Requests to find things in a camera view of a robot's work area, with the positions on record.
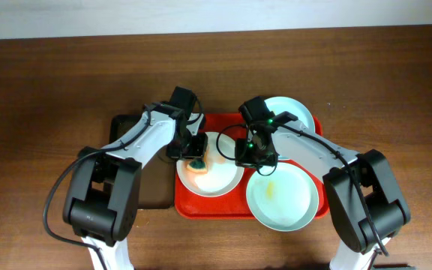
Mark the left black cable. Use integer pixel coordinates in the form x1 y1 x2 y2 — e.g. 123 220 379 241
42 95 206 270

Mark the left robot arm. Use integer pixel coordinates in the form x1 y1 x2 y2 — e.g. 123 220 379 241
63 103 207 269

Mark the green yellow sponge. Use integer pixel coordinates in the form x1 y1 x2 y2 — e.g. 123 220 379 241
186 158 209 174

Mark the light blue plate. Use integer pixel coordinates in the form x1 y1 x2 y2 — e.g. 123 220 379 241
265 97 316 133

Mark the pale green plate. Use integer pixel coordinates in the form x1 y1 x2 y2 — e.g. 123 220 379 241
246 163 320 232

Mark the red plastic tray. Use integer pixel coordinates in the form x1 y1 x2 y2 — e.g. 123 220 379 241
174 113 329 219

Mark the white plate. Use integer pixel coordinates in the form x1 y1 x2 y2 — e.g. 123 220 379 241
176 132 245 197

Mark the black plastic tray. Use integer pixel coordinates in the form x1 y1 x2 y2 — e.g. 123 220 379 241
109 115 176 209

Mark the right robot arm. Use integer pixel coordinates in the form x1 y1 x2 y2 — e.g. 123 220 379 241
235 112 411 269

